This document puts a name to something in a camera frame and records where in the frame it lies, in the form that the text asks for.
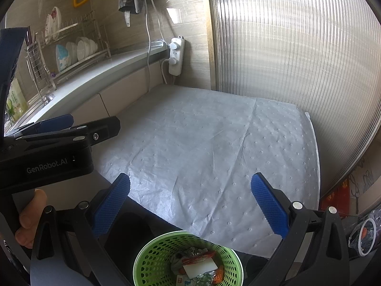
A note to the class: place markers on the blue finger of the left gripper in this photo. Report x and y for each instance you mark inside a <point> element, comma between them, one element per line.
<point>100,130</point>
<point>48,125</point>

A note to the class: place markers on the white ring lid jar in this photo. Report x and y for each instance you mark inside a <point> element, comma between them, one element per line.
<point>367,237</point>

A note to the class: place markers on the green perforated trash basket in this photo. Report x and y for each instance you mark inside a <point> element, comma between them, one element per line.
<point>180,258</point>

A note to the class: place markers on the translucent ribbed sliding door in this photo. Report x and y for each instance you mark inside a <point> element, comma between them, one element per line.
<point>320,55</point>

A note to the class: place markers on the white power strip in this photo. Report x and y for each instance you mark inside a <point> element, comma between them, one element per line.
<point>176,54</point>

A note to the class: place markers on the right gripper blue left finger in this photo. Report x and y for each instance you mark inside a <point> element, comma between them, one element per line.
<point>107,204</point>

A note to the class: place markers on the red snack packet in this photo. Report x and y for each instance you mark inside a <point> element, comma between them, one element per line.
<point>198,258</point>

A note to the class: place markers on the blue cartoon plate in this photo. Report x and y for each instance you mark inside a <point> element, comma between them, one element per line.
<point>61,57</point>

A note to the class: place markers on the white plate upper rack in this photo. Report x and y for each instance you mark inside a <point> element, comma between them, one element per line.
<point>53,25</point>

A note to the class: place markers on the small orange foam fruit net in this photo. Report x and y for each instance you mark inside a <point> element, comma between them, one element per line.
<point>218,275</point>

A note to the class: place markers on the grey absorbent table mat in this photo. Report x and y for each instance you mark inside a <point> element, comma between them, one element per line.
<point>190,155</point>

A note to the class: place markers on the white bowl stack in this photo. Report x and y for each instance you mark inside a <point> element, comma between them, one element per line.
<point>82,48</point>

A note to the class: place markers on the white foam block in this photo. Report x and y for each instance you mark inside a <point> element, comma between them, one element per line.
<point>195,269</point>

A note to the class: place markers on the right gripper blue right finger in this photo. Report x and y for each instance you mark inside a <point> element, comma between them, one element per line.
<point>273,203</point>

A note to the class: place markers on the metal dish rack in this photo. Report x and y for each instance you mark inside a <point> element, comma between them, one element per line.
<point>40,57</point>

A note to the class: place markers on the person's left hand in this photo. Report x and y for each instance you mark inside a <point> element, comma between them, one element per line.
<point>29,219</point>

